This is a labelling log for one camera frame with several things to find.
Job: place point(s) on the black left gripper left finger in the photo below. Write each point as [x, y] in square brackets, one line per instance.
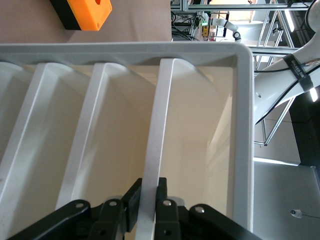
[110, 217]

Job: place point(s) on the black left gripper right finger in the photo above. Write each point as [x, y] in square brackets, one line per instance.
[170, 220]

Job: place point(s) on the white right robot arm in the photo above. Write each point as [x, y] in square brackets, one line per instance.
[270, 85]

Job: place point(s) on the white drawer cabinet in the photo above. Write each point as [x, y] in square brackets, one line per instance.
[125, 50]

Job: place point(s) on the orange button box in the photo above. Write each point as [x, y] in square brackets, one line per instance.
[87, 15]

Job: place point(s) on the small white background robot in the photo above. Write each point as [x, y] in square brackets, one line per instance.
[228, 25]

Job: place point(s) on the white dome camera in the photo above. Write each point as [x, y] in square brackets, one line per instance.
[296, 213]

